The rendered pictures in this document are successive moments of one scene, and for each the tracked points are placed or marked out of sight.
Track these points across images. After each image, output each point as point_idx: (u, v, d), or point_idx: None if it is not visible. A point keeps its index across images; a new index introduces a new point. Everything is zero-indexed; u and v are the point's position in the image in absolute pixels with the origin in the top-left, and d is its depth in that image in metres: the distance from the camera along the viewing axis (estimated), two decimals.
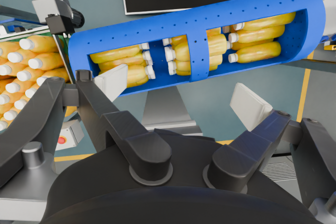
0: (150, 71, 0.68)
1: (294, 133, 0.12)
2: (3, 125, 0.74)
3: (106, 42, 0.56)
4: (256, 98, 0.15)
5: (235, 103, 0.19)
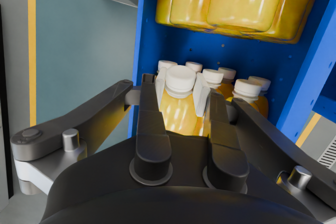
0: None
1: None
2: None
3: None
4: (202, 83, 0.17)
5: (194, 90, 0.21)
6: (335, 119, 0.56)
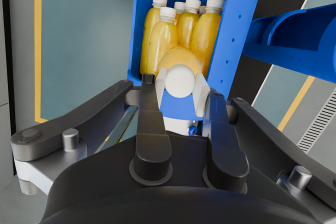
0: None
1: None
2: None
3: None
4: (201, 83, 0.17)
5: (194, 90, 0.21)
6: (300, 66, 0.67)
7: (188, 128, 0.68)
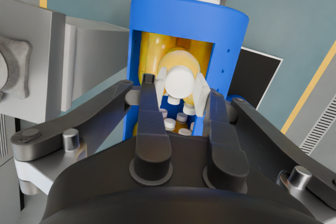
0: None
1: None
2: None
3: (216, 79, 0.36)
4: (201, 83, 0.17)
5: (194, 90, 0.21)
6: None
7: None
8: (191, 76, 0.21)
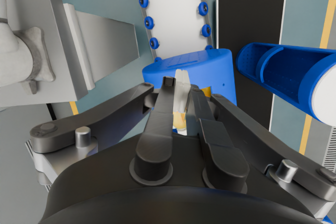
0: (182, 134, 0.59)
1: None
2: None
3: None
4: (183, 80, 0.17)
5: None
6: (293, 105, 0.82)
7: None
8: None
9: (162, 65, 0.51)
